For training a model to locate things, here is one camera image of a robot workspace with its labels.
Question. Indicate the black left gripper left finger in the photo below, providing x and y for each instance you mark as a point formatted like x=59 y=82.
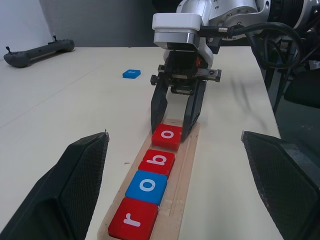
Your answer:
x=62 y=190

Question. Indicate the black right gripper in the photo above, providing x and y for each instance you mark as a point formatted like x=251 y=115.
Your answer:
x=182 y=72

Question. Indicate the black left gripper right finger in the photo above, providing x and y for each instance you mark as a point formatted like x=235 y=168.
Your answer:
x=287 y=187

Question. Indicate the red letter o block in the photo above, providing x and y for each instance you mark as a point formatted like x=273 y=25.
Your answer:
x=166 y=136

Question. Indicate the red letter b block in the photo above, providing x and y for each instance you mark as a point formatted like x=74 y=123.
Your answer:
x=157 y=161

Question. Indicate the blue letter t block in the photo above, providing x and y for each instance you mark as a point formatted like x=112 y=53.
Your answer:
x=131 y=73

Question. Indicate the long wooden letter tray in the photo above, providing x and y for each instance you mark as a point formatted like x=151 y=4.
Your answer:
x=185 y=175

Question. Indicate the red letter r block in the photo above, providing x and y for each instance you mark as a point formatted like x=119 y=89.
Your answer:
x=132 y=220

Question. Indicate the blue letter o block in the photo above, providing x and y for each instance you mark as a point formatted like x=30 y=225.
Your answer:
x=146 y=186

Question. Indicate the black chair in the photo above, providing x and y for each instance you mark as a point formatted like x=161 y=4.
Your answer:
x=305 y=87

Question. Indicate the dark grey handheld controller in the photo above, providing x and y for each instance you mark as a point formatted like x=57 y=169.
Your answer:
x=32 y=53

